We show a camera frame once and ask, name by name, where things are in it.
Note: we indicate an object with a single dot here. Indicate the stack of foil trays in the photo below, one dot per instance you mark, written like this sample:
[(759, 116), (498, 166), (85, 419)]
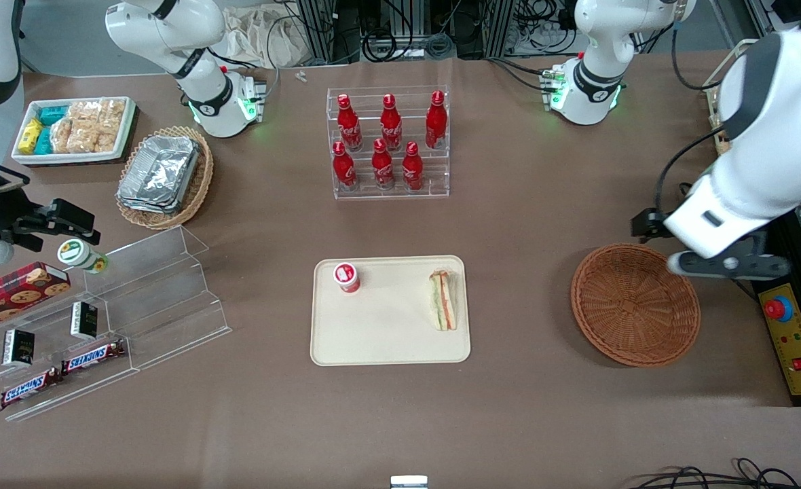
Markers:
[(159, 173)]

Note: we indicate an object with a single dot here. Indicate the clear acrylic bottle rack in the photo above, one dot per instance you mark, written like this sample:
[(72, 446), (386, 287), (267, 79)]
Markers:
[(434, 183)]

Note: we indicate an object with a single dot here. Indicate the oval light wicker basket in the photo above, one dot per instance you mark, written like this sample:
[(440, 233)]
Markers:
[(200, 183)]

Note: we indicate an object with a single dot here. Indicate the black yellow control box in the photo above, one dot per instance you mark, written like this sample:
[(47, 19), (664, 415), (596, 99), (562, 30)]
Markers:
[(797, 353)]

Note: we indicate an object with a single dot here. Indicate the yellow snack packet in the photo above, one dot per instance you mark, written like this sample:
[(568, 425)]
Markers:
[(30, 136)]

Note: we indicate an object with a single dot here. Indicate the Snickers chocolate bar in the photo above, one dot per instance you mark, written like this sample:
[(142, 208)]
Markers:
[(94, 357), (28, 389)]

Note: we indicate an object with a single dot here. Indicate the clear acrylic stepped stand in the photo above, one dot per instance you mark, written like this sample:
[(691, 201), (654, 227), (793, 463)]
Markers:
[(170, 305), (47, 397)]

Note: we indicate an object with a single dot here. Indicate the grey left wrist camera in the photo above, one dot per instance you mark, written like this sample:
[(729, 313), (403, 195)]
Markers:
[(730, 265)]

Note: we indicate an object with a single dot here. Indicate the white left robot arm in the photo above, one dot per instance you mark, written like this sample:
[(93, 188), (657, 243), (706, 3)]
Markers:
[(774, 136)]

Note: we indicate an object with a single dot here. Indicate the white rectangular snack tray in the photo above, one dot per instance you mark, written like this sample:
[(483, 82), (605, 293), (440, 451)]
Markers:
[(68, 158)]

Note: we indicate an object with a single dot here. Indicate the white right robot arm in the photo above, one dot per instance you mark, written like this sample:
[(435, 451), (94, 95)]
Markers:
[(170, 34)]

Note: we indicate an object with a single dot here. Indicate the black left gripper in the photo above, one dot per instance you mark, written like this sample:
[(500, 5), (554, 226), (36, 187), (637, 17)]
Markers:
[(647, 223)]

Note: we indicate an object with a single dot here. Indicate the aluminium frame rack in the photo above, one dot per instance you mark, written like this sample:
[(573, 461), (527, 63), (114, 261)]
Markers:
[(326, 30)]

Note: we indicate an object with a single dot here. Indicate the beige cloth bag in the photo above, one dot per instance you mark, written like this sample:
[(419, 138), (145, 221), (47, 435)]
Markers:
[(265, 37)]

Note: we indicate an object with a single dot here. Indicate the round brown wicker basket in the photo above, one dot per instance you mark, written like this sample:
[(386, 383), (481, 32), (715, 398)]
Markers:
[(635, 305)]

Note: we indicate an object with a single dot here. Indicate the fried snack bag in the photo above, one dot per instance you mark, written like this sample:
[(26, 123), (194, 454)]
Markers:
[(721, 144)]

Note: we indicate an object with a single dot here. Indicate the teal snack packet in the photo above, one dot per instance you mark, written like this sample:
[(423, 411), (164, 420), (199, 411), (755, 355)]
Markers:
[(53, 115), (44, 141)]

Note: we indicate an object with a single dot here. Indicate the beige plastic tray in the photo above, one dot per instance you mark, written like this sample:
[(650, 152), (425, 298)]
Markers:
[(387, 333)]

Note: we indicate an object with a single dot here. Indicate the small black box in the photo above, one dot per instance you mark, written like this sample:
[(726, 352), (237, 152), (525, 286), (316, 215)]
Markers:
[(84, 320), (17, 348)]

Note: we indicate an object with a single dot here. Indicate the silver metal object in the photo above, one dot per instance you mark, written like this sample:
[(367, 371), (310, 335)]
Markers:
[(408, 482)]

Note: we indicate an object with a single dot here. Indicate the red cola bottle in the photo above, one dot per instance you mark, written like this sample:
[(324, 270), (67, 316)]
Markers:
[(382, 168), (436, 125), (343, 170), (391, 129), (349, 129), (412, 170)]

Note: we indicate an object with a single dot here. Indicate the clear rice cracker bag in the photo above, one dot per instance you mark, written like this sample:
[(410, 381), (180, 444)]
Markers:
[(110, 125), (83, 129), (62, 136)]

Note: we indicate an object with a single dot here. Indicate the red tartan cookie box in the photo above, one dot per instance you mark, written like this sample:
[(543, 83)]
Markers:
[(13, 293)]

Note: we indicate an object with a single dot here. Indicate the red emergency stop button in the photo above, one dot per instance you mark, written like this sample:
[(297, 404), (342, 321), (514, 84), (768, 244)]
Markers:
[(778, 309)]

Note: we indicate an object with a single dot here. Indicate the triangular sandwich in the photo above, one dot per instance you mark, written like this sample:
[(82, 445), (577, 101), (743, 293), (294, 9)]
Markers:
[(443, 300)]

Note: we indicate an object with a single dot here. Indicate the green white drink cup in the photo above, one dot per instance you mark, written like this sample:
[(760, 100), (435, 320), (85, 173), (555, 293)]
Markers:
[(78, 255)]

